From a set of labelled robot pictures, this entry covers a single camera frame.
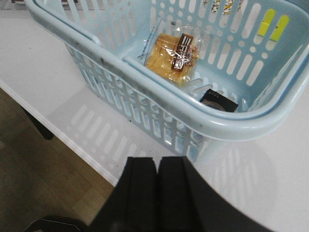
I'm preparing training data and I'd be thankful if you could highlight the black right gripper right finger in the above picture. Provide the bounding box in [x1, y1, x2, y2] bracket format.
[158, 157, 265, 232]

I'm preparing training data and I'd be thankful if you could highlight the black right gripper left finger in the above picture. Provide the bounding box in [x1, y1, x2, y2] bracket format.
[89, 157, 157, 232]

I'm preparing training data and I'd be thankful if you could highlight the black tissue pack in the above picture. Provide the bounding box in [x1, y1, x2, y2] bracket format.
[200, 89, 239, 113]

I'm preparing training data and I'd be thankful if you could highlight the packaged bread slice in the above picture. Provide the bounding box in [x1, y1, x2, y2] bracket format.
[138, 17, 211, 87]

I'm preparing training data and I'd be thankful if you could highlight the light blue plastic basket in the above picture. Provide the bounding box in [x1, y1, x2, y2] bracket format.
[25, 0, 309, 160]

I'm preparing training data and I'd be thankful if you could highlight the black table leg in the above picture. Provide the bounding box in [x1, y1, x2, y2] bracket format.
[23, 108, 54, 140]

